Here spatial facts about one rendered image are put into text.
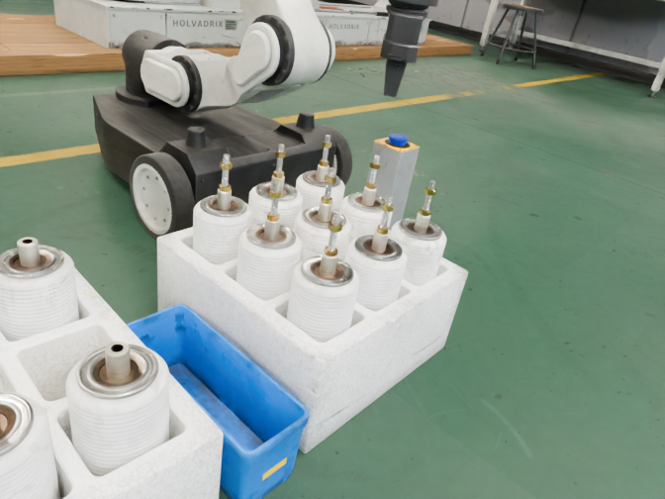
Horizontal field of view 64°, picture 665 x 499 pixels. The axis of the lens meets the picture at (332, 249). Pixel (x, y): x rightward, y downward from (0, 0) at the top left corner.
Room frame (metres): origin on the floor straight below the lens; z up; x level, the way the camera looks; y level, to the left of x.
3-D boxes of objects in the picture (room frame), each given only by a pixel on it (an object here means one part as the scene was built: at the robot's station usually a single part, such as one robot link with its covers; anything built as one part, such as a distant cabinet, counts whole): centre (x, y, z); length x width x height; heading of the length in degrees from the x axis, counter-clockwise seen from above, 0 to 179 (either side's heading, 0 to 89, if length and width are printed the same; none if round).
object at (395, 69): (0.87, -0.05, 0.48); 0.03 x 0.02 x 0.06; 89
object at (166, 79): (1.45, 0.45, 0.28); 0.21 x 0.20 x 0.13; 52
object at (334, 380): (0.80, 0.02, 0.09); 0.39 x 0.39 x 0.18; 52
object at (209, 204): (0.78, 0.19, 0.25); 0.08 x 0.08 x 0.01
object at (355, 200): (0.89, -0.05, 0.25); 0.08 x 0.08 x 0.01
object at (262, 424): (0.55, 0.14, 0.06); 0.30 x 0.11 x 0.12; 52
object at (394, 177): (1.08, -0.09, 0.16); 0.07 x 0.07 x 0.31; 52
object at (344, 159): (1.49, 0.07, 0.10); 0.20 x 0.05 x 0.20; 52
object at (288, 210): (0.87, 0.12, 0.16); 0.10 x 0.10 x 0.18
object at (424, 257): (0.82, -0.14, 0.16); 0.10 x 0.10 x 0.18
